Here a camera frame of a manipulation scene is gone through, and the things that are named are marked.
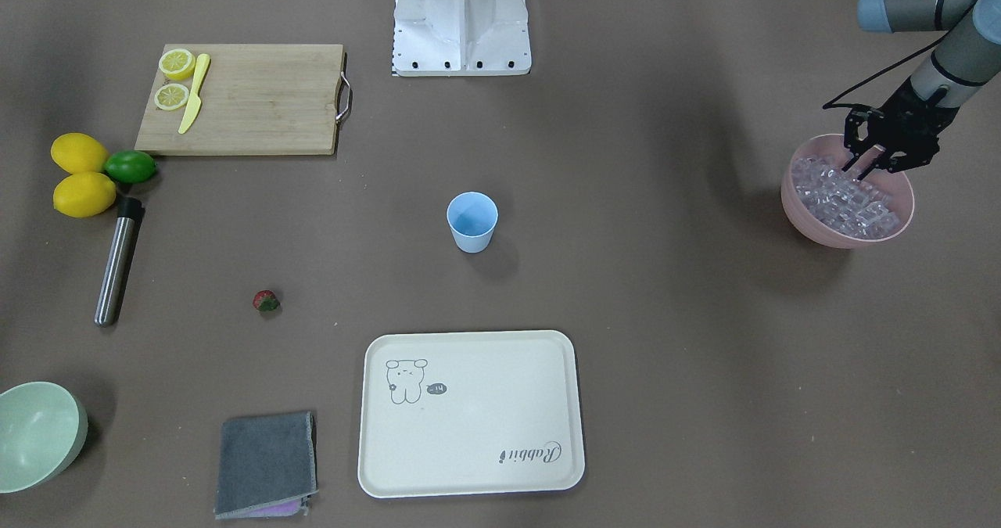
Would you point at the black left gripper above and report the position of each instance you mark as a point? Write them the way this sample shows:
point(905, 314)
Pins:
point(909, 118)

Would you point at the clear ice cubes pile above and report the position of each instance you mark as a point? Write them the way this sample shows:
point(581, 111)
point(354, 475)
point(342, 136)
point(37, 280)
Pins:
point(853, 208)

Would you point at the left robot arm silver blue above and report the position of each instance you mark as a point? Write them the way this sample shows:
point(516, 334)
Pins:
point(966, 54)

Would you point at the light blue plastic cup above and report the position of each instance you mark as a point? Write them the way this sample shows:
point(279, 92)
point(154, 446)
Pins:
point(472, 218)

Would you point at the pink bowl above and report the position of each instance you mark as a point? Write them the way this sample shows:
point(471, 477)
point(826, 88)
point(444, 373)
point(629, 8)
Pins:
point(896, 184)

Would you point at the cream rabbit tray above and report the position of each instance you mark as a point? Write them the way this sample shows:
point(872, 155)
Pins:
point(459, 413)

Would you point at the wooden cutting board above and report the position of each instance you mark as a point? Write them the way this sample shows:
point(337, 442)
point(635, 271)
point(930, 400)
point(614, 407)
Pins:
point(258, 99)

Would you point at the red strawberry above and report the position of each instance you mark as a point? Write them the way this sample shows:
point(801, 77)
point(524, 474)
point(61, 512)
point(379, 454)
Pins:
point(265, 300)

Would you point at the yellow plastic knife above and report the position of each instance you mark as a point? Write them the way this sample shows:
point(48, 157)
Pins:
point(195, 102)

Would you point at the grey folded cloth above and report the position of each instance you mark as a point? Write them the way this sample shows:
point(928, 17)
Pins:
point(267, 467)

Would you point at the lemon slice near edge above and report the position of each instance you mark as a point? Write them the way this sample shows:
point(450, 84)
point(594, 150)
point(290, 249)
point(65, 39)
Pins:
point(177, 64)

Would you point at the green lime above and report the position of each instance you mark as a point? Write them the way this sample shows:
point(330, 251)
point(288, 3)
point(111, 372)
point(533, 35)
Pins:
point(130, 167)

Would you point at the steel muddler black tip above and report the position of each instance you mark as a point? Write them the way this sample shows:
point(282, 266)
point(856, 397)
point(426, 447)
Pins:
point(122, 249)

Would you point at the yellow lemon near muddler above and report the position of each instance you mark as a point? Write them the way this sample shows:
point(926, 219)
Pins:
point(84, 194)

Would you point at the yellow lemon outer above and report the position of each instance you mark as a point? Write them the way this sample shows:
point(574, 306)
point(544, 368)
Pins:
point(76, 152)

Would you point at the mint green bowl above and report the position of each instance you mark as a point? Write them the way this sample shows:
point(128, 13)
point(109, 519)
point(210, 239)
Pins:
point(43, 429)

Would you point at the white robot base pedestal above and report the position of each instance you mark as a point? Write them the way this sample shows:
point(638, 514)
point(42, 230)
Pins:
point(461, 38)

